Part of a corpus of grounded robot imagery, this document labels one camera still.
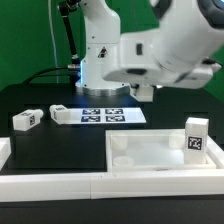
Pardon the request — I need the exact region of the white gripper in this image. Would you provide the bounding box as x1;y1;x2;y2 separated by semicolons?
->
103;33;222;89

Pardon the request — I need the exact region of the white square tabletop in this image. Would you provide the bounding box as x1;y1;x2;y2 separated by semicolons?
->
105;129;224;172

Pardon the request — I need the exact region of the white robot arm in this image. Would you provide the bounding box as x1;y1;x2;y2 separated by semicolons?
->
76;0;224;101

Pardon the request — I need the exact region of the white sheet with fiducial markers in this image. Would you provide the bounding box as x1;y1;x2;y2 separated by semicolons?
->
65;107;146;124

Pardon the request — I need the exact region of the white front fence bar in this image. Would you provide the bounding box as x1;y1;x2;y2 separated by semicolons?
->
0;169;224;202

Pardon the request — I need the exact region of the white fence bar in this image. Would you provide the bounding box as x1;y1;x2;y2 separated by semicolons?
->
0;138;11;171
0;169;224;202

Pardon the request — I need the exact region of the white left fence bar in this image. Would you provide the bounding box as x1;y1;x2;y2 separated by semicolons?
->
0;138;11;171

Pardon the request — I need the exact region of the black cable on table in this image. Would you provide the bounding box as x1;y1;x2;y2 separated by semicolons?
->
22;66;80;84

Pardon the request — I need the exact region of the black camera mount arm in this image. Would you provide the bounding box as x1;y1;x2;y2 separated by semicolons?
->
58;0;81;64

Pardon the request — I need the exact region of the white hanging cable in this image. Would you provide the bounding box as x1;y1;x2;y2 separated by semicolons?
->
47;0;60;84

